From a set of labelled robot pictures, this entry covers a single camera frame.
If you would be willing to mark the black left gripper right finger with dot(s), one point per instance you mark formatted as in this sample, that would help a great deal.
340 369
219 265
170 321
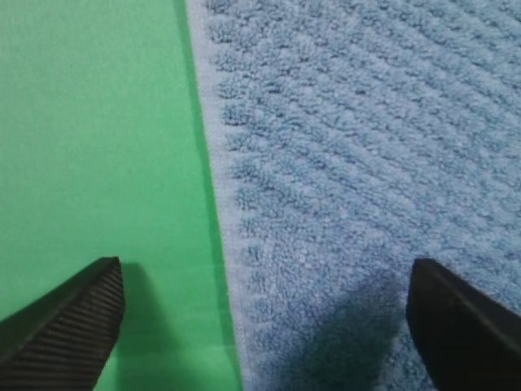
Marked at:
466 340

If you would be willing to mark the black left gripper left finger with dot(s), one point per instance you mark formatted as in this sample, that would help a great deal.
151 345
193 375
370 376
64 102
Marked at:
63 340

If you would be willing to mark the blue waffle-weave towel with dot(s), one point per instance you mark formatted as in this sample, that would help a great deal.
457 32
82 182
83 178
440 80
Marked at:
347 139

